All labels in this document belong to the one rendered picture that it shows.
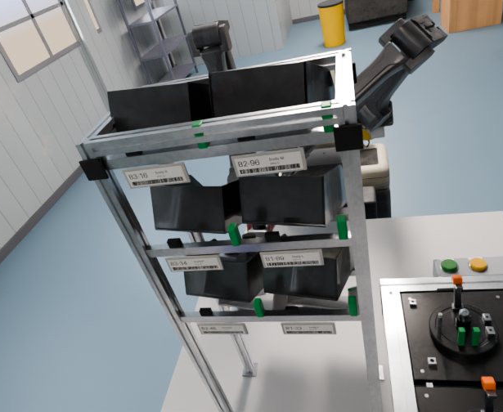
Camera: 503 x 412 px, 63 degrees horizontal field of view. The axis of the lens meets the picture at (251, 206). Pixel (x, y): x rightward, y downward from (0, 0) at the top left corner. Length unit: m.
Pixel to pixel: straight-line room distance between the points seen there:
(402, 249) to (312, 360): 0.49
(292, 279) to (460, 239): 0.86
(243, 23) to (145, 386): 5.64
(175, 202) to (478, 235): 1.08
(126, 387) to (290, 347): 1.41
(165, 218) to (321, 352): 0.67
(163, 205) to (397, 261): 0.90
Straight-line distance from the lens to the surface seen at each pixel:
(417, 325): 1.09
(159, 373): 2.42
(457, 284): 1.06
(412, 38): 1.06
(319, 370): 1.16
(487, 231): 1.52
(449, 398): 1.00
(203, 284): 0.76
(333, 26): 6.40
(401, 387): 1.03
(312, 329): 0.71
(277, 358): 1.20
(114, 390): 2.49
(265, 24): 6.87
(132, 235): 0.63
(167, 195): 0.66
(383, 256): 1.41
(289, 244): 0.57
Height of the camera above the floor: 1.84
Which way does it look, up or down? 35 degrees down
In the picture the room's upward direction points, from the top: 16 degrees counter-clockwise
